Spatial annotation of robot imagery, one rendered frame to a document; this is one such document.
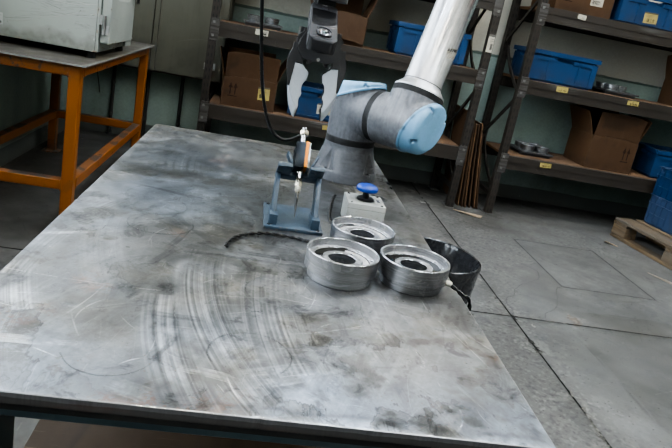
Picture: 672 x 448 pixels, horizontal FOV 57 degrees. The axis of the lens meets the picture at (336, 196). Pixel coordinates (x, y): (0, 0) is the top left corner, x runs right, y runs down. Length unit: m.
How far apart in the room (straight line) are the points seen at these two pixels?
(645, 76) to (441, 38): 4.42
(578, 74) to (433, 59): 3.56
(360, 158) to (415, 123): 0.18
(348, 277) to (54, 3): 2.43
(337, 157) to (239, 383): 0.86
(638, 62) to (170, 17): 3.65
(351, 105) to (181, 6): 3.37
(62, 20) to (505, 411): 2.68
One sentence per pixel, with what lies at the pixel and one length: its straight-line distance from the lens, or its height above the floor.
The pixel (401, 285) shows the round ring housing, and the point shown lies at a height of 0.81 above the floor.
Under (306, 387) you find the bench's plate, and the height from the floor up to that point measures 0.80.
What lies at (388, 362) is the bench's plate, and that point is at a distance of 0.72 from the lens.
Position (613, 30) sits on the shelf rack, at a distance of 4.87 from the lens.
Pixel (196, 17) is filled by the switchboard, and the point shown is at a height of 0.98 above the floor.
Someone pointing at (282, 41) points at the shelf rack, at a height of 0.94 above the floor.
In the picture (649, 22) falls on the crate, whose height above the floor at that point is 1.54.
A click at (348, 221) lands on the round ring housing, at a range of 1.06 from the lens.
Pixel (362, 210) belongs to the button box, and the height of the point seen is 0.83.
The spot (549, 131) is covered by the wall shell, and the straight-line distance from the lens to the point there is 5.43.
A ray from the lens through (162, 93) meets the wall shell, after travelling 4.99.
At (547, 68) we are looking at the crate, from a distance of 4.79.
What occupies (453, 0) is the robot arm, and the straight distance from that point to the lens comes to 1.42.
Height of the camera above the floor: 1.15
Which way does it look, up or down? 16 degrees down
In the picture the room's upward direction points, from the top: 11 degrees clockwise
